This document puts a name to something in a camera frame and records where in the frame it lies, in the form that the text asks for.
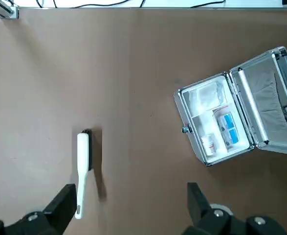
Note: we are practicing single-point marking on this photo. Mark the open aluminium case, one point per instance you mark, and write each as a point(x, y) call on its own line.
point(263, 112)

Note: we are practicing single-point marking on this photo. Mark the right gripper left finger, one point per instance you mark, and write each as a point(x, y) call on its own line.
point(57, 208)

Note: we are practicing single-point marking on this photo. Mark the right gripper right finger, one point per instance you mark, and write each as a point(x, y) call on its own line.
point(206, 220)

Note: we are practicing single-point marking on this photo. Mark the aluminium profile post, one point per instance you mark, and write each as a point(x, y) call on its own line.
point(7, 11)

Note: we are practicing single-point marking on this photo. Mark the small white pill bottle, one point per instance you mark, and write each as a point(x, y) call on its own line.
point(209, 144)

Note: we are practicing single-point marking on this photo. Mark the blue white medicine box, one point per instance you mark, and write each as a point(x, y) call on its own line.
point(228, 129)

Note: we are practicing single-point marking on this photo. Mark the clear plastic bag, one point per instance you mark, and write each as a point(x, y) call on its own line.
point(210, 94)

